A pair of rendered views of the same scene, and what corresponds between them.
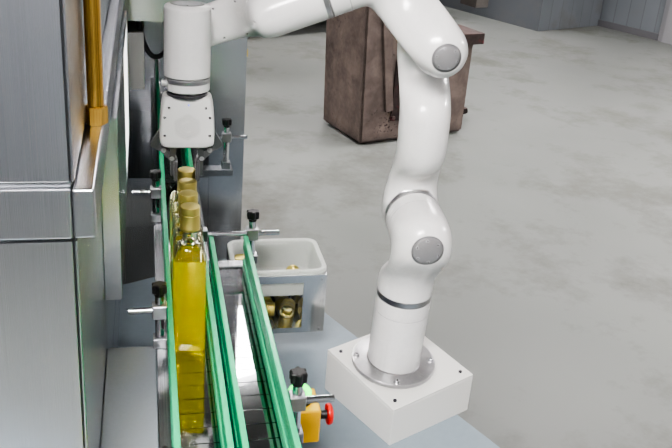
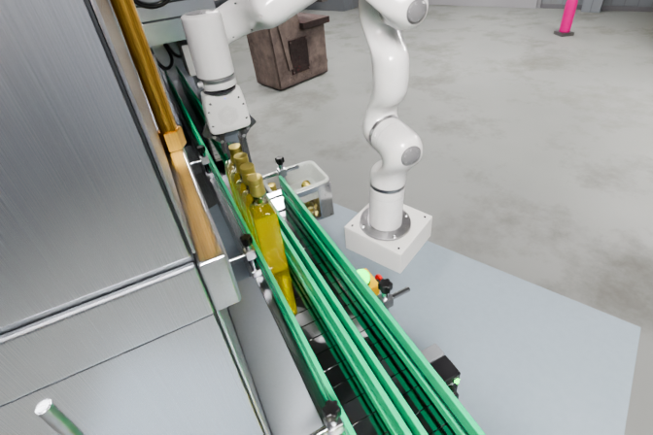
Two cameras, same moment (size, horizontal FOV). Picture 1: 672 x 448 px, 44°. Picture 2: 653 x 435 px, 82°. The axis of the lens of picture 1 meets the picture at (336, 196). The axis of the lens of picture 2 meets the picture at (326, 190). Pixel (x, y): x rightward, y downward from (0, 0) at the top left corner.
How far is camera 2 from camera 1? 0.65 m
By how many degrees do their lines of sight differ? 15
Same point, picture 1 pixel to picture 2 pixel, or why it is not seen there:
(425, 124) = (396, 69)
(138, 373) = (252, 303)
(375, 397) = (385, 249)
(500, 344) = not seen: hidden behind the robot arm
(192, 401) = (300, 314)
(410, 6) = not seen: outside the picture
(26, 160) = (120, 253)
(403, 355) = (395, 219)
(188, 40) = (211, 44)
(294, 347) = not seen: hidden behind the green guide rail
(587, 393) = (441, 189)
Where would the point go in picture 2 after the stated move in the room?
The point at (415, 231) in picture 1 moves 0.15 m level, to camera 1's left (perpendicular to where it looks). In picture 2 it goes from (401, 146) to (350, 155)
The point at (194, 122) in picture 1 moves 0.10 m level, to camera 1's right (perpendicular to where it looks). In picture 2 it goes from (232, 110) to (274, 103)
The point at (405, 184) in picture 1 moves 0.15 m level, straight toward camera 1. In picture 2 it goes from (380, 114) to (394, 136)
